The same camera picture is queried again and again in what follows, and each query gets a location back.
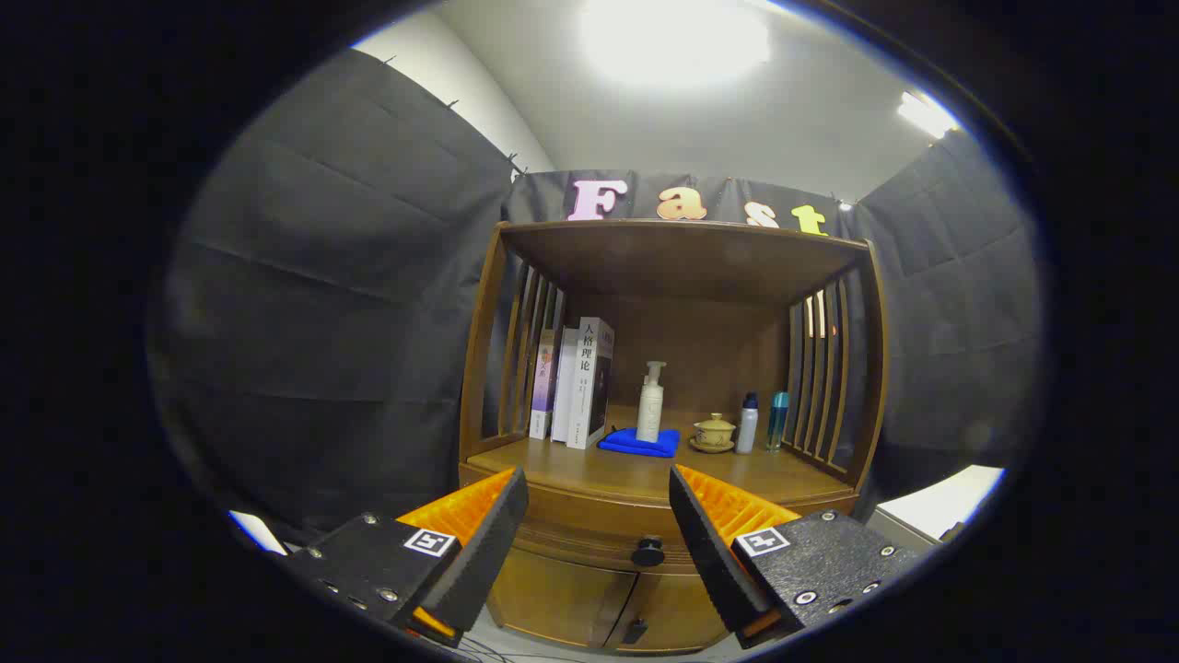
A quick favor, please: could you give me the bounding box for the yellow lidded tea cup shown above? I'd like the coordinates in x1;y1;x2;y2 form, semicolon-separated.
690;413;738;454

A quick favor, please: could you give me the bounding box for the thin white book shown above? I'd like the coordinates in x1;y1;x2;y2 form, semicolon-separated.
551;327;581;443

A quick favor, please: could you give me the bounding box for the brown wooden drawer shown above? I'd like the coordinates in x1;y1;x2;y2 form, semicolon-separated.
458;460;862;576

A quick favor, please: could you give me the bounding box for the brown wooden cabinet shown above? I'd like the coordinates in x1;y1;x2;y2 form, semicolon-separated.
458;218;890;655

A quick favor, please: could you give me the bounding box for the small ceiling lamp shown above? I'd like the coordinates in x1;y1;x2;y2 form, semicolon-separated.
898;90;959;139

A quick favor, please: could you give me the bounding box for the white pump bottle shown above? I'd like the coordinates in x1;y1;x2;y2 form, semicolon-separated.
636;361;668;444

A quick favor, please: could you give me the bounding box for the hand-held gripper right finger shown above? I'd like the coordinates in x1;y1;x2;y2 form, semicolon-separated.
669;463;925;650

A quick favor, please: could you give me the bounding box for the tangle of black cables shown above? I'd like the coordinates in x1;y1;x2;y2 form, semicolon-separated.
451;635;521;663

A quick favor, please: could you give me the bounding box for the blue folded cloth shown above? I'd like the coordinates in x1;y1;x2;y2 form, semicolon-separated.
598;427;682;459

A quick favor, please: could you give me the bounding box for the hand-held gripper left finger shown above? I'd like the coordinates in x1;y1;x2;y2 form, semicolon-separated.
281;467;531;648

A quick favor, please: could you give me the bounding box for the purple spine book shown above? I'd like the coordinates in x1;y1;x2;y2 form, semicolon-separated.
530;330;559;441

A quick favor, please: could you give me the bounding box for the wooden cabinet door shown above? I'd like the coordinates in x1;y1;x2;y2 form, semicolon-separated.
608;571;733;653
488;548;636;648

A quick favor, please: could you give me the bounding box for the thick white and black book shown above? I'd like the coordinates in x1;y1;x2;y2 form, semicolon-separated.
566;317;616;450

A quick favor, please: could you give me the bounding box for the brown wooden countertop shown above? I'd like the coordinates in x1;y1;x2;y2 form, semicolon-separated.
465;433;853;506

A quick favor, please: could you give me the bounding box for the white bottle with dark cap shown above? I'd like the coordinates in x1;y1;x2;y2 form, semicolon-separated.
736;392;761;455

